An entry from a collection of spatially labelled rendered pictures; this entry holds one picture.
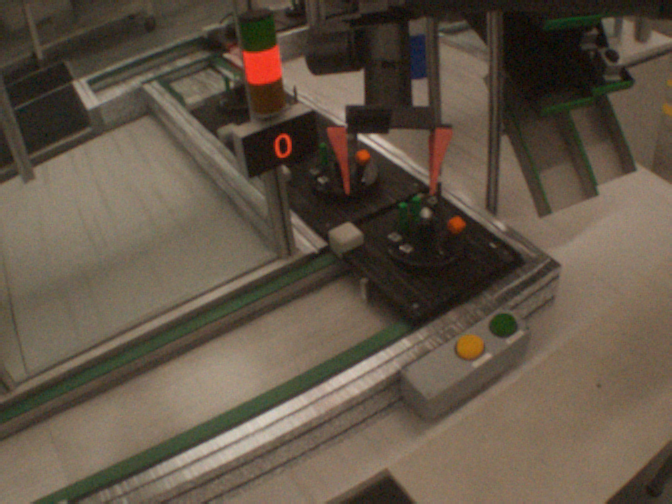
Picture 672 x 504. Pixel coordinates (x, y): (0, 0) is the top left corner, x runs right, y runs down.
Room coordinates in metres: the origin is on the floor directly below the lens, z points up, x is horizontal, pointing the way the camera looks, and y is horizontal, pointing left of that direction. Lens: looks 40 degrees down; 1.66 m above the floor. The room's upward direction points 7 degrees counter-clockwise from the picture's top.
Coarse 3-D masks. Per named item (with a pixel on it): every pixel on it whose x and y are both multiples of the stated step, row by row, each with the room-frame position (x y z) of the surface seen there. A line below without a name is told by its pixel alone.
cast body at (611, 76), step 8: (600, 48) 0.96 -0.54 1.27; (608, 48) 0.96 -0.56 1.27; (592, 56) 0.97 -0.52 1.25; (600, 56) 0.94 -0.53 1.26; (608, 56) 0.93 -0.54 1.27; (616, 56) 0.93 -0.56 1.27; (592, 64) 0.96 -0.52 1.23; (600, 64) 0.94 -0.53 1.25; (608, 64) 0.92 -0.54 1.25; (616, 64) 0.92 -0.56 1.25; (592, 72) 0.96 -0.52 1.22; (600, 72) 0.94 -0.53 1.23; (608, 72) 0.93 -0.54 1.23; (616, 72) 0.93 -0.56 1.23; (600, 80) 0.93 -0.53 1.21; (608, 80) 0.92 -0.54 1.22; (616, 80) 0.92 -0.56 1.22
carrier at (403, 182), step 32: (320, 160) 1.12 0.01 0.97; (352, 160) 1.07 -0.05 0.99; (384, 160) 1.09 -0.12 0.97; (288, 192) 1.01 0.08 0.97; (320, 192) 0.98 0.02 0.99; (352, 192) 0.96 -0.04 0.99; (384, 192) 0.98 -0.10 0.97; (416, 192) 0.97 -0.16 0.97; (320, 224) 0.90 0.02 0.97; (352, 224) 0.90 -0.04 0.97
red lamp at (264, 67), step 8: (248, 56) 0.80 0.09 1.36; (256, 56) 0.80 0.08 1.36; (264, 56) 0.80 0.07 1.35; (272, 56) 0.80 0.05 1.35; (248, 64) 0.80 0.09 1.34; (256, 64) 0.80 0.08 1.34; (264, 64) 0.80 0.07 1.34; (272, 64) 0.80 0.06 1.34; (280, 64) 0.82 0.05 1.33; (248, 72) 0.81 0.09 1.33; (256, 72) 0.80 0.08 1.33; (264, 72) 0.80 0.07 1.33; (272, 72) 0.80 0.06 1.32; (280, 72) 0.81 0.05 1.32; (248, 80) 0.81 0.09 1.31; (256, 80) 0.80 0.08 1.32; (264, 80) 0.79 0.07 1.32; (272, 80) 0.80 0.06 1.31
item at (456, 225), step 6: (444, 216) 0.76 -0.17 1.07; (450, 216) 0.76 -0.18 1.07; (444, 222) 0.75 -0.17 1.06; (450, 222) 0.74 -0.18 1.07; (456, 222) 0.74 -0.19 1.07; (462, 222) 0.74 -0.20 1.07; (450, 228) 0.74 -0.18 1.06; (456, 228) 0.73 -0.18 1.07; (462, 228) 0.73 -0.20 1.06; (450, 234) 0.74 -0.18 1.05; (456, 234) 0.74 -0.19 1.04; (444, 240) 0.75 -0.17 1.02; (450, 240) 0.74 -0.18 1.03; (444, 246) 0.75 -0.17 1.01; (450, 246) 0.75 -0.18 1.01
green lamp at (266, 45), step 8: (272, 16) 0.81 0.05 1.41; (240, 24) 0.81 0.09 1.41; (248, 24) 0.80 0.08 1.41; (256, 24) 0.79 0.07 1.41; (264, 24) 0.80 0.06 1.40; (272, 24) 0.81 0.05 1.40; (240, 32) 0.81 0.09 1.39; (248, 32) 0.80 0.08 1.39; (256, 32) 0.79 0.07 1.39; (264, 32) 0.80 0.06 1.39; (272, 32) 0.81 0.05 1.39; (248, 40) 0.80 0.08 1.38; (256, 40) 0.79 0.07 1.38; (264, 40) 0.80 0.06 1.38; (272, 40) 0.80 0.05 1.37; (248, 48) 0.80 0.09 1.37; (256, 48) 0.80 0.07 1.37; (264, 48) 0.80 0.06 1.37; (272, 48) 0.80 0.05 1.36
